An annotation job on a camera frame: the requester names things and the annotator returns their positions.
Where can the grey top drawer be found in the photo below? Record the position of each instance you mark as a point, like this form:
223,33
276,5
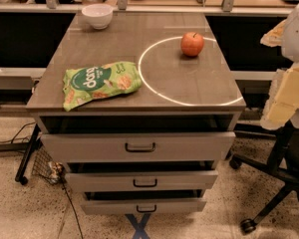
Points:
138,147

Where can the white ceramic bowl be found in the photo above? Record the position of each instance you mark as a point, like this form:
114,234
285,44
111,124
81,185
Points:
99,16

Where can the black table leg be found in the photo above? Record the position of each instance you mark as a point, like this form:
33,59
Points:
30,147

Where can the grey drawer cabinet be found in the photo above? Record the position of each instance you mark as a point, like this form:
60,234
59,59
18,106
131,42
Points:
152,87

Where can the black office chair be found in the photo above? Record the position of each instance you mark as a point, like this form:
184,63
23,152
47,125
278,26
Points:
282,163

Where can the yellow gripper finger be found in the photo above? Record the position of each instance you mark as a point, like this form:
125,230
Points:
283,99
273,38

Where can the blue tape cross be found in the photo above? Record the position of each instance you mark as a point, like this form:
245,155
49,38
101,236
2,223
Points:
139,226

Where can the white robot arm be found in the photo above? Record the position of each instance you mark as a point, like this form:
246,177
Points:
290,39

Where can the green snack chip bag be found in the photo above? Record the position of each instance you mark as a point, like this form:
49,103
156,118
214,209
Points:
99,82

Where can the red apple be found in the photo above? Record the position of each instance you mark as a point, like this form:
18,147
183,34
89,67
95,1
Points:
191,44

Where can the grey bottom drawer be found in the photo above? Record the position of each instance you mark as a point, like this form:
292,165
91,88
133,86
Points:
170,205

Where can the grey middle drawer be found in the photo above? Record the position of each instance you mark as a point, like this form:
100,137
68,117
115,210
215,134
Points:
141,181

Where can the grey drawer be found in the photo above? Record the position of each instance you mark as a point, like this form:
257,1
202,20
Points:
141,181
170,205
138,147

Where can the black wire basket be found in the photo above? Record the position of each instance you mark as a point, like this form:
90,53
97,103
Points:
45,167

